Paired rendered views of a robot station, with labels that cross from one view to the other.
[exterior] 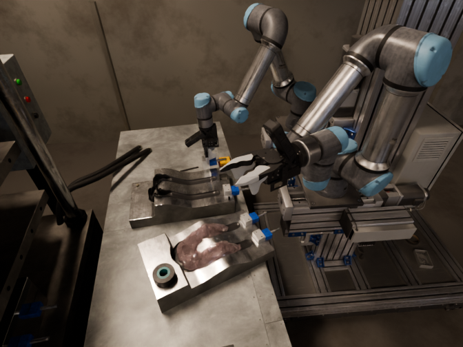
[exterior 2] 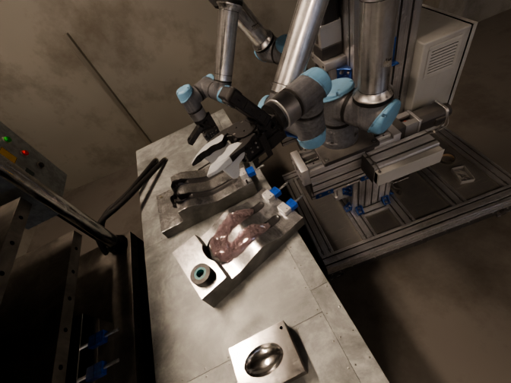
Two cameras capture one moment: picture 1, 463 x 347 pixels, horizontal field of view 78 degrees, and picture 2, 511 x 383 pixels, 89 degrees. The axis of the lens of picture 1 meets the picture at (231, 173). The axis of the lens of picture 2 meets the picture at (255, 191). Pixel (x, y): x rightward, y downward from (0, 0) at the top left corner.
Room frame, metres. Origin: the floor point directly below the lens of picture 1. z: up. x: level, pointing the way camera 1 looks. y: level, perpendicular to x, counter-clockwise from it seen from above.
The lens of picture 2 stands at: (0.09, -0.14, 1.78)
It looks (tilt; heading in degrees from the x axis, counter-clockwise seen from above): 48 degrees down; 9
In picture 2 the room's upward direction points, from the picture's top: 25 degrees counter-clockwise
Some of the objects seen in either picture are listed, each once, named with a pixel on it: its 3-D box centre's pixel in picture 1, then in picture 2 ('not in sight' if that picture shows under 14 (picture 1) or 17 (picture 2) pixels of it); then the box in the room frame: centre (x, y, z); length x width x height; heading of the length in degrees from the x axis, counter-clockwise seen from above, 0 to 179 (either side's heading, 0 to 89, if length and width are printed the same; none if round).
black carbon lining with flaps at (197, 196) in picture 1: (183, 186); (201, 184); (1.02, 0.24, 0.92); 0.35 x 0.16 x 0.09; 101
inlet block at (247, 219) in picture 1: (254, 217); (276, 191); (0.87, -0.11, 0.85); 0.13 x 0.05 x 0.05; 118
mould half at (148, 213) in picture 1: (181, 192); (201, 190); (1.03, 0.25, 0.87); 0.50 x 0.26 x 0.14; 101
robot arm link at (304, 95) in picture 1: (302, 97); (288, 52); (1.39, -0.37, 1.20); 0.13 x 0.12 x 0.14; 33
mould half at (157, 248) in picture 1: (207, 250); (239, 238); (0.69, 0.10, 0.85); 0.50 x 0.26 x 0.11; 118
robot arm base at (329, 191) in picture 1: (331, 177); (338, 126); (0.89, -0.42, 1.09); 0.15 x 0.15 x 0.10
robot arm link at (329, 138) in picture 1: (325, 144); (306, 93); (0.65, -0.26, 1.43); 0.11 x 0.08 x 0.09; 121
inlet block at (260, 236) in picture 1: (267, 233); (293, 204); (0.78, -0.16, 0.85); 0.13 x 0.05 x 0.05; 118
